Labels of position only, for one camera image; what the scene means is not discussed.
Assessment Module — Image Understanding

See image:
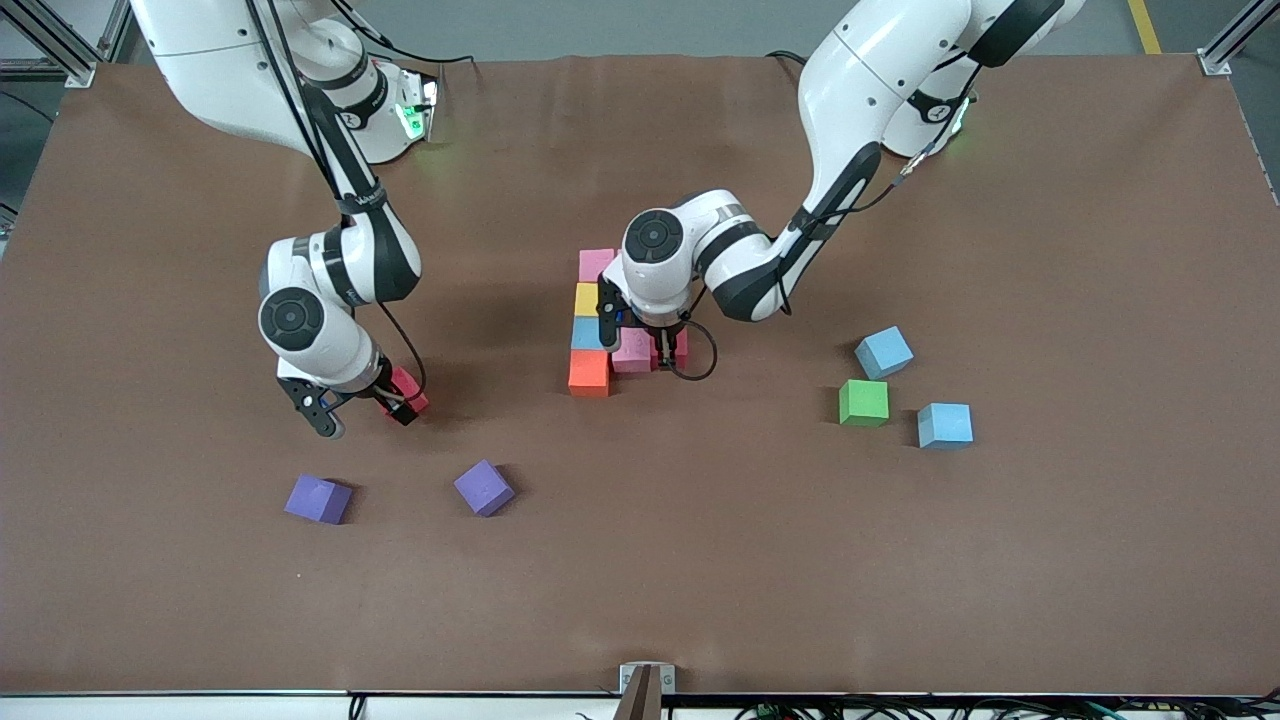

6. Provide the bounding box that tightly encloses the black cable bundle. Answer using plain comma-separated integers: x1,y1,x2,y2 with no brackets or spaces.
735,696,1280,720

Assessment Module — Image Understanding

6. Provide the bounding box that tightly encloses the orange foam cube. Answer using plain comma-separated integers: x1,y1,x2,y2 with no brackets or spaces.
567,349,613,399

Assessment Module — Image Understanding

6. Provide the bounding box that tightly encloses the brown table mat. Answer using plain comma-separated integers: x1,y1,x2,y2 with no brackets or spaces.
0,52,1280,696

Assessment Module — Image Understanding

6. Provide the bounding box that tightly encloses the black right arm base cable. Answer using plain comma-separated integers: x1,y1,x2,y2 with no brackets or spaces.
340,0,476,64

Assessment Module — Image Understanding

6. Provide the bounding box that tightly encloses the grey metal camera bracket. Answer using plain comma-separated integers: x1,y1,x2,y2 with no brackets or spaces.
619,662,676,720

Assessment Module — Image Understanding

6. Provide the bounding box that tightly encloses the white table edge rail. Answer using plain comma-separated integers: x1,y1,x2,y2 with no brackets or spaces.
0,688,1280,720

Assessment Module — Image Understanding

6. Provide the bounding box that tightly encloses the purple foam cube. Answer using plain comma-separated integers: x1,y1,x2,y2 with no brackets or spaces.
284,474,354,526
453,459,516,518

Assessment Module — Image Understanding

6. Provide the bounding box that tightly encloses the green foam cube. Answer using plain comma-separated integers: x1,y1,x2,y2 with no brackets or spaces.
838,379,891,428

